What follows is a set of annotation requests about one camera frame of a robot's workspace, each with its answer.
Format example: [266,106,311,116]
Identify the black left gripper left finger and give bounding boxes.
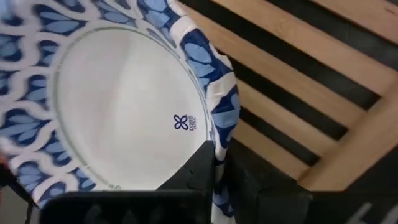
[157,139,216,200]

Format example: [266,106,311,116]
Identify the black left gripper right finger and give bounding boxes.
[224,138,313,224]

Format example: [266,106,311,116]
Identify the blue patterned paper plate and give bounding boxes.
[0,0,242,224]

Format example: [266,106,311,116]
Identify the wooden slatted shelf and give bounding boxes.
[177,0,398,192]

